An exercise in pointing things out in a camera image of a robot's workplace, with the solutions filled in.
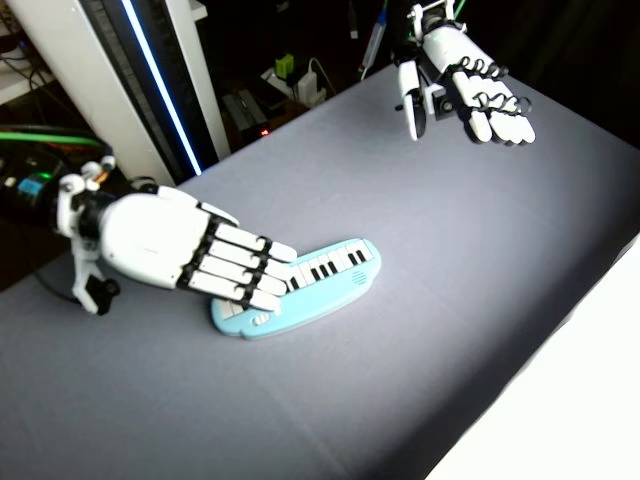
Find white column with blue light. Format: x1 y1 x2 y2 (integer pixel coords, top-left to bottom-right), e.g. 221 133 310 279
4 0 231 186

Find grey table cloth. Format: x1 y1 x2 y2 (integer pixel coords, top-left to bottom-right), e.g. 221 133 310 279
0 62 640 480

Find white power adapter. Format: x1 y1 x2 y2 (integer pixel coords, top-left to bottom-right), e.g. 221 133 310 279
294 57 329 104

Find white board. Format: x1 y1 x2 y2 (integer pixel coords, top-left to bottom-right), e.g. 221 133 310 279
424 239 640 480

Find light blue toy piano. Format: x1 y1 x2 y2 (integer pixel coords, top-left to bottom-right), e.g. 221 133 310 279
209 238 384 342

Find black box with red light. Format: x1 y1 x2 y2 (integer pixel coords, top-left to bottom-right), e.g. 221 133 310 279
222 89 274 146

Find green cable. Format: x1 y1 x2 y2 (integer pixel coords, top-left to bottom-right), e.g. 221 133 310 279
0 127 111 151

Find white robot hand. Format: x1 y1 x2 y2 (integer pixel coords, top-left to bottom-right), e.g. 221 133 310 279
392 24 537 147
99 192 299 312

